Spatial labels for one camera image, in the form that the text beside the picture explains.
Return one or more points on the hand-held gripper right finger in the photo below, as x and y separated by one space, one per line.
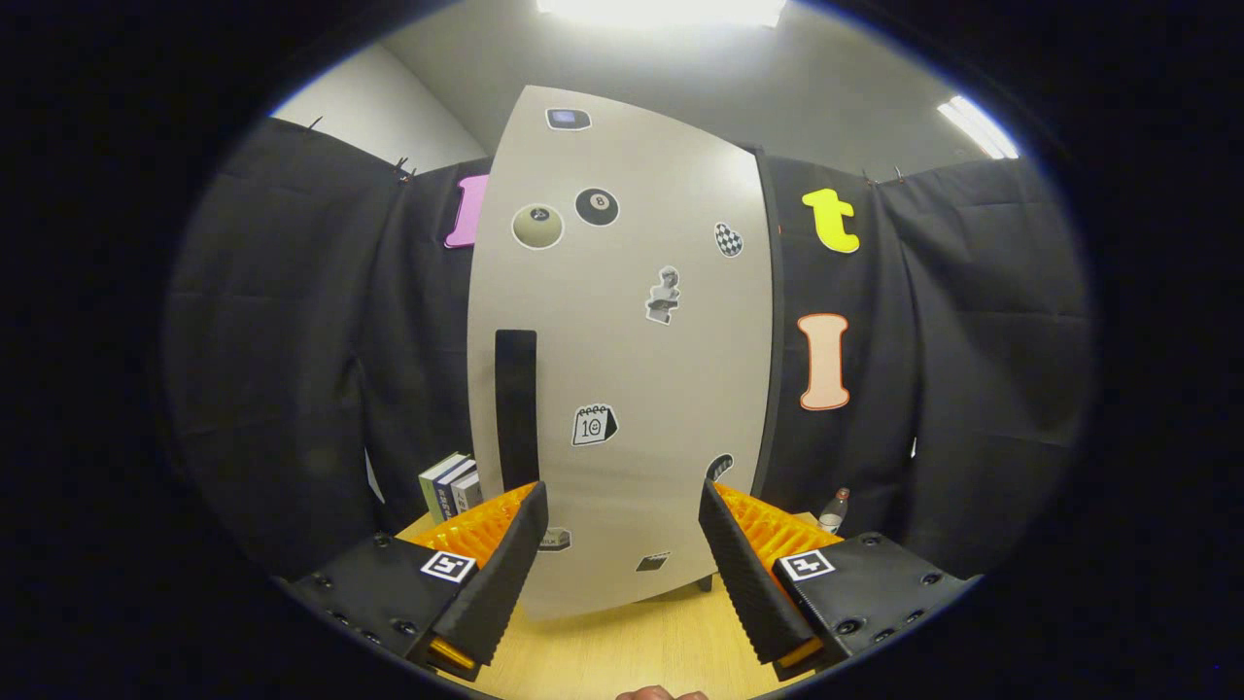
748 583

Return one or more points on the white book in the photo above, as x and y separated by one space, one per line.
466 494

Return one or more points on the dark blue book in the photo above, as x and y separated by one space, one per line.
447 491

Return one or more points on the black backdrop cloth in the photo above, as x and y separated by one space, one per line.
292 340

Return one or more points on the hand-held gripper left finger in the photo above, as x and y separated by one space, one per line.
498 583

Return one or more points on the beige shoe cabinet door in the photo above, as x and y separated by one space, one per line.
661 389

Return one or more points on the green book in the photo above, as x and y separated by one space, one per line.
431 486

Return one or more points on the large ceiling light panel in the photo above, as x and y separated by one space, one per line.
661 10

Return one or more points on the narrow ceiling light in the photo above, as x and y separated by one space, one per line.
977 126

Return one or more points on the clear bottle with red cap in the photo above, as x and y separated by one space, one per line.
834 515

